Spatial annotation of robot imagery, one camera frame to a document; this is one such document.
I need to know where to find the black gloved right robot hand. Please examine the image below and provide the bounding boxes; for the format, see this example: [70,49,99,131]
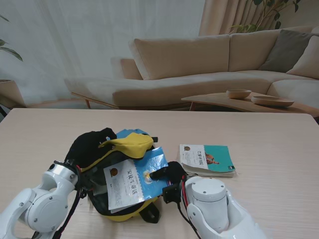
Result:
[149,161,187,186]

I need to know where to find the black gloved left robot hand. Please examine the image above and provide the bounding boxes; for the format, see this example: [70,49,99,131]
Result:
[66,127,117,170]

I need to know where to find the yellow and blue school bag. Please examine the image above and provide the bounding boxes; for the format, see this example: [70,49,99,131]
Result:
[66,128,165,224]

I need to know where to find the blue and white cover book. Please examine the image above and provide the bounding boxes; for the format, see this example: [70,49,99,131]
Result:
[103,146,170,214]

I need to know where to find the teal and white cover book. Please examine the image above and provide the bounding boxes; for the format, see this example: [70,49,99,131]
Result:
[178,143,237,178]

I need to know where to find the wooden coffee table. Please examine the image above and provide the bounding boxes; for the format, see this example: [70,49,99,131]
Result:
[181,91,319,118]

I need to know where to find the beige plant pot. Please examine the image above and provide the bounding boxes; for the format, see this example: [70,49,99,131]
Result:
[0,79,26,108]

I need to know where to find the small deep wooden bowl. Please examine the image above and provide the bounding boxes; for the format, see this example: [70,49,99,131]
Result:
[226,89,252,100]

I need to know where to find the sheer white curtain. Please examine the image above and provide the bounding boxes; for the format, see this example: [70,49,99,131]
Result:
[0,0,207,108]

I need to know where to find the beige sofa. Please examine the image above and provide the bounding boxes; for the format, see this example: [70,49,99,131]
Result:
[64,26,319,111]

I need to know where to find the pale green leafy plant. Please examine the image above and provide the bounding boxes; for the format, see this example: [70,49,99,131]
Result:
[0,13,23,62]

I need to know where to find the wide shallow wooden bowl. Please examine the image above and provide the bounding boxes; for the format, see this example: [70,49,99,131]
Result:
[250,95,295,108]

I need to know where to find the grey cushion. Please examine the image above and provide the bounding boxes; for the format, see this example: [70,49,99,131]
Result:
[259,29,319,73]

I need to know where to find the beige curtain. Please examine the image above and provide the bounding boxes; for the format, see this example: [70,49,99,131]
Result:
[198,0,319,37]

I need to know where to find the beige cushion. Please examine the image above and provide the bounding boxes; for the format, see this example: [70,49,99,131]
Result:
[286,35,319,80]

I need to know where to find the tall green leafy plant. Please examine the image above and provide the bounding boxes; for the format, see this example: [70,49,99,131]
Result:
[229,0,302,34]

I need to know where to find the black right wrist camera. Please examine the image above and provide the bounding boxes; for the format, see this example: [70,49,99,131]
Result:
[162,183,184,204]

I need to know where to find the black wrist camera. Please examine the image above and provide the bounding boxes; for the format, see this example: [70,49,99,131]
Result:
[77,171,88,198]
[162,183,184,204]

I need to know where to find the red black right arm cables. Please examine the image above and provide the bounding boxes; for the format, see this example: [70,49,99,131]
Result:
[174,174,200,232]

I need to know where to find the red black arm cables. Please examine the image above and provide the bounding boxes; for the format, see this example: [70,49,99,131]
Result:
[174,174,200,232]
[32,166,85,239]

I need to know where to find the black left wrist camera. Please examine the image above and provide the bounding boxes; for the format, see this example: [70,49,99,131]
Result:
[77,171,88,198]

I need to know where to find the red black left arm cables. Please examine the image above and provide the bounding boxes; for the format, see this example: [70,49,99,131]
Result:
[32,166,85,239]

